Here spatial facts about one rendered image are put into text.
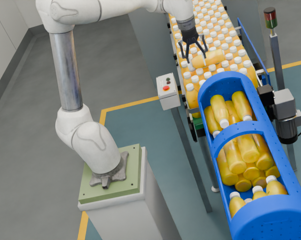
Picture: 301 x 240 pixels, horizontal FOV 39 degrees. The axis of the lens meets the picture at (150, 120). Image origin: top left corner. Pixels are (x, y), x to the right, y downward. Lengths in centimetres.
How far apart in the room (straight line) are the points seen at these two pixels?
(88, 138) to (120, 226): 51
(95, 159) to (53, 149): 237
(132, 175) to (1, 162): 269
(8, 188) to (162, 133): 149
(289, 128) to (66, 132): 127
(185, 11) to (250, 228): 105
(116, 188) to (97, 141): 24
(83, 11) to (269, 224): 103
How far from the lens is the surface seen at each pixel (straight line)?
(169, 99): 231
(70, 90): 197
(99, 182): 202
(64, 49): 190
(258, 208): 145
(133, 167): 202
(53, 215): 362
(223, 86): 212
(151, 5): 212
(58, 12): 170
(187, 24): 208
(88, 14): 173
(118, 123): 418
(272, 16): 247
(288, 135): 260
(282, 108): 246
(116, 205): 203
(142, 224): 212
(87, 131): 189
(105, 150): 190
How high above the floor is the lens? 235
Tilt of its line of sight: 35 degrees down
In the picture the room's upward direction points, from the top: 22 degrees counter-clockwise
